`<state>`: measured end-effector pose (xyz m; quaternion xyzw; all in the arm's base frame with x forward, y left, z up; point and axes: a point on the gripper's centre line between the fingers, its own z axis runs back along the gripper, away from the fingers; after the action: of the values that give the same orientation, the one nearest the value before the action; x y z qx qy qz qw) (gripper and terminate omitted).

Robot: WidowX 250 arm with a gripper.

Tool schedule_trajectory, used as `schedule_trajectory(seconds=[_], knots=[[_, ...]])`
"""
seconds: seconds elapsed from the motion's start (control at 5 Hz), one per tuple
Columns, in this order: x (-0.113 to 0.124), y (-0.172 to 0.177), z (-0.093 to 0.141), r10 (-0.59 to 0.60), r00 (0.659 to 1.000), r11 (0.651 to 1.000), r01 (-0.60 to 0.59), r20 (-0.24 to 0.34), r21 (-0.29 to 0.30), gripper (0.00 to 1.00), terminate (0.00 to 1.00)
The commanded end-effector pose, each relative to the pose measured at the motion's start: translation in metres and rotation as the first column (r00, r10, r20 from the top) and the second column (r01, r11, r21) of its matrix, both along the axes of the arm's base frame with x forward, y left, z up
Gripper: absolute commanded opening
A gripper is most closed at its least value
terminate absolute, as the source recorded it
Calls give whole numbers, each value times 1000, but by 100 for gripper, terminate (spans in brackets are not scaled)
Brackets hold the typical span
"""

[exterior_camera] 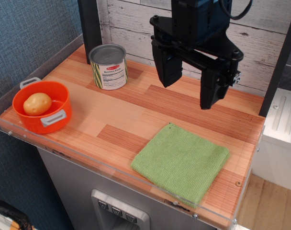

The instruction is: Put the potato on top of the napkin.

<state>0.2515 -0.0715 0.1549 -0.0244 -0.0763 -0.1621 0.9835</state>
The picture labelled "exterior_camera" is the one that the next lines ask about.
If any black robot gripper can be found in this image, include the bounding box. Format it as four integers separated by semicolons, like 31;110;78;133
150;0;244;110

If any yellow toy potato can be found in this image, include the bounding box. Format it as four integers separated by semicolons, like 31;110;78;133
23;92;52;116

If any green cloth napkin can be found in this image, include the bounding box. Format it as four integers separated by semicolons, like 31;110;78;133
131;123;230;207

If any toy corn can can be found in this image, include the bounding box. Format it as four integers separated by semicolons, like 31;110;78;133
89;44;128;90

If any white appliance at right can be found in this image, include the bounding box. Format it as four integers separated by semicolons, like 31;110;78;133
252;88;291;190

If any orange toy pot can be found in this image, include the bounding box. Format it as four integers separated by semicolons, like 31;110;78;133
12;77;72;134

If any grey toy fridge cabinet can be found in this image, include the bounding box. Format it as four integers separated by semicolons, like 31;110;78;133
38;149;214;230

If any clear acrylic table guard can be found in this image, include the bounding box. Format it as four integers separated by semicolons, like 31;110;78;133
0;37;265;230

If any black object bottom left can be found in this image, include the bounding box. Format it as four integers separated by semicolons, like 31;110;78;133
0;200;35;230

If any black cable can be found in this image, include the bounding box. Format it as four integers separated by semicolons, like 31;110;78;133
218;0;253;20

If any black right post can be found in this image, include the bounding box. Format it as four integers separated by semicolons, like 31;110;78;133
258;23;291;117

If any black post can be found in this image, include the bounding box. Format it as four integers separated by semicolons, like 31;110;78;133
258;23;291;117
78;0;102;64

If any black left post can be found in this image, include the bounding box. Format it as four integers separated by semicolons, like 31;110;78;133
78;0;102;64

